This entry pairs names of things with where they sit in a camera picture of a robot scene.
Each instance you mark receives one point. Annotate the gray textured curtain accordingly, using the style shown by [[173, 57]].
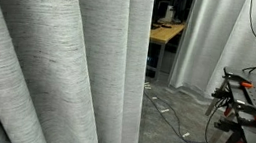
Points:
[[53, 54]]

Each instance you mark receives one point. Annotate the white bottle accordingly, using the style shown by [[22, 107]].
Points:
[[169, 14]]

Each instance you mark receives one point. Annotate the pale plain curtain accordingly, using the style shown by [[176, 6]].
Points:
[[212, 43]]

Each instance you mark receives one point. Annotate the white floor tape piece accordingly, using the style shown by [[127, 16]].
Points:
[[147, 85], [165, 110], [154, 98], [186, 135]]

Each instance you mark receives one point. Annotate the wooden top table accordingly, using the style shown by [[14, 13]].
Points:
[[165, 33]]

